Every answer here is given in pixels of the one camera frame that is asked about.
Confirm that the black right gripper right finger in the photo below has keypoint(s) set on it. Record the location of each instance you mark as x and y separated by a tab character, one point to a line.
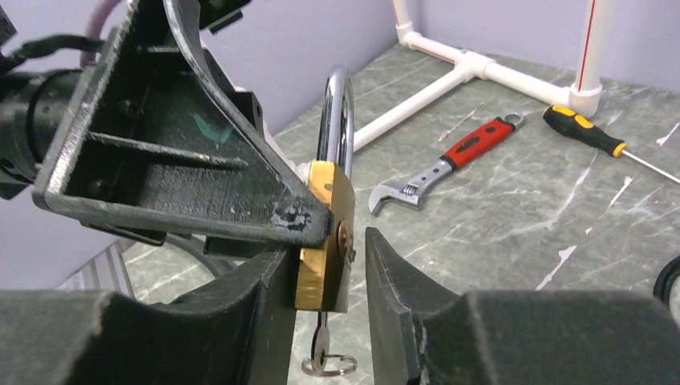
423	333

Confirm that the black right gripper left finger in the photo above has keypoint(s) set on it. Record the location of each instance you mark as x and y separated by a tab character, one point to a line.
236	329

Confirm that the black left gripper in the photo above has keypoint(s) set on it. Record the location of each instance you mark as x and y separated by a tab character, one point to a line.
155	136

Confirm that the small silver key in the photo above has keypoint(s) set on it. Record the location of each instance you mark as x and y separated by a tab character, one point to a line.
320	354

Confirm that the large brass padlock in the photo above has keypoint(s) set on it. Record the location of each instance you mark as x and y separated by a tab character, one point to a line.
324	272

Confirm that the yellow black screwdriver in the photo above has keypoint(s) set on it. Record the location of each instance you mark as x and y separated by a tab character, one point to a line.
575	126

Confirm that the aluminium frame rail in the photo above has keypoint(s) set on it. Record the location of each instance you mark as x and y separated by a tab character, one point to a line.
105	271

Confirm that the grey adjustable wrench red handle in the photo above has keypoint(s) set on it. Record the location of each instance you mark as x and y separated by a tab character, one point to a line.
473	145

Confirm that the white PVC pipe frame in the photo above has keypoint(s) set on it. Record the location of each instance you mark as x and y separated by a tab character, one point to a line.
583	95

